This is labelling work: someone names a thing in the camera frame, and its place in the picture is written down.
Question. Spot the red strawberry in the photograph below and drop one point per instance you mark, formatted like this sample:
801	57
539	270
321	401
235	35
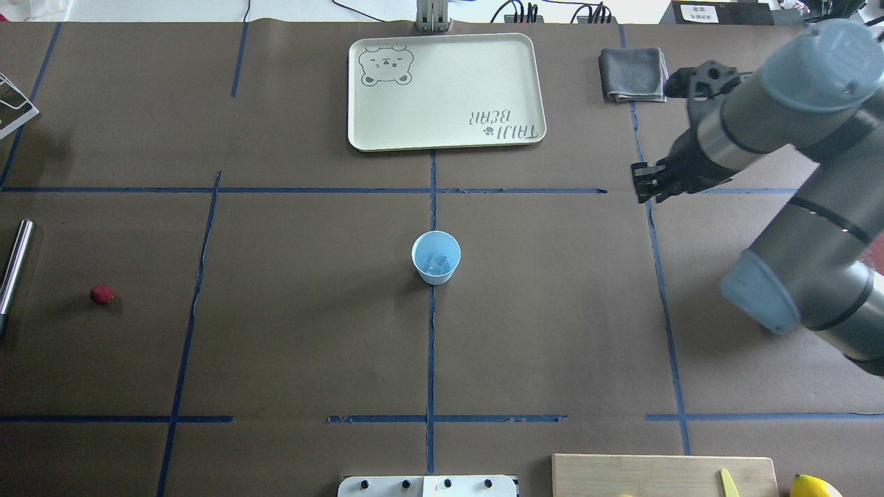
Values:
101	294

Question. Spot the black box with label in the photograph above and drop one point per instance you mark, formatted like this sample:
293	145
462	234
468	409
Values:
717	12

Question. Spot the steel muddler with black tip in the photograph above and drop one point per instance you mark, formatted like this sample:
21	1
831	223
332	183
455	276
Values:
14	265

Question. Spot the bamboo cutting board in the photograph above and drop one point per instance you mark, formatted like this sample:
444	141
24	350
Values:
646	475

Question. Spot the aluminium frame post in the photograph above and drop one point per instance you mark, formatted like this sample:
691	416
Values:
432	16

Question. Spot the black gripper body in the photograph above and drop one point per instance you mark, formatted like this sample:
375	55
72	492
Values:
686	160

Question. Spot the folded grey cloth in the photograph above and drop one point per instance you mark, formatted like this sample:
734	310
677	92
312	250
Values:
633	74

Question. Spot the light blue plastic cup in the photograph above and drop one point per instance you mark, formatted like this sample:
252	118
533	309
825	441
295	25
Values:
435	242

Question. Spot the cream bear tray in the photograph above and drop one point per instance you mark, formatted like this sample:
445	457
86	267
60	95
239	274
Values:
444	91

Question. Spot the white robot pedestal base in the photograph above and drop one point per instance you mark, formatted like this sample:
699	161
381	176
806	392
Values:
430	485

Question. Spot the white wire cup rack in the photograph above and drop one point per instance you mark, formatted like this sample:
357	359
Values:
16	108

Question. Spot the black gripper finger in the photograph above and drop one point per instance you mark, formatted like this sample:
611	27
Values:
654	189
650	174

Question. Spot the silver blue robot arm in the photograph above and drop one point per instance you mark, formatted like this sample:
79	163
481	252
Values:
820	93

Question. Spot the yellow lemon near avocado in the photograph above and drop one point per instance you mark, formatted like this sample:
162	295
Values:
805	485

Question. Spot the clear ice cube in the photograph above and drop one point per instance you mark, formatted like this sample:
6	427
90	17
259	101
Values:
436	265

